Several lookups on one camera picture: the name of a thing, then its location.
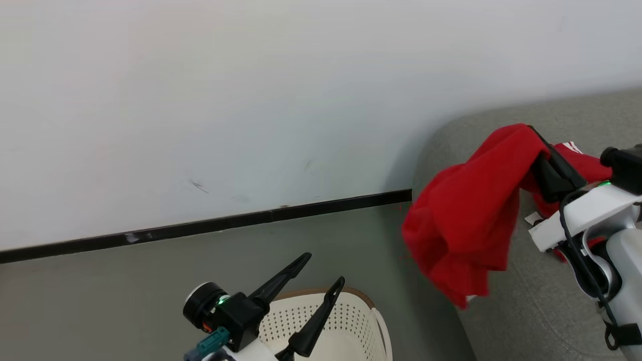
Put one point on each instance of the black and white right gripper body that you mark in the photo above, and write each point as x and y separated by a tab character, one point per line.
602	205

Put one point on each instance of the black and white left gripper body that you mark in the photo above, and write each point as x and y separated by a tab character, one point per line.
235	313

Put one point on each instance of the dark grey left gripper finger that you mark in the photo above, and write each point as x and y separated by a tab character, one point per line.
316	321
278	283

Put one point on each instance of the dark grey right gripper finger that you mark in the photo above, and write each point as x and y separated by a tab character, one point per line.
549	183
567	168

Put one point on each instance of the red jersey with chest print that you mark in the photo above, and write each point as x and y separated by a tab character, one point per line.
466	215

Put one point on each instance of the cream perforated plastic laundry basket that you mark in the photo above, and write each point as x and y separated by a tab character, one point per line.
351	326

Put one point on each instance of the grey fabric sofa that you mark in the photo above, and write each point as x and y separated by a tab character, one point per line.
526	311

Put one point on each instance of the black wall baseboard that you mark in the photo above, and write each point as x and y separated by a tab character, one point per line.
200	228

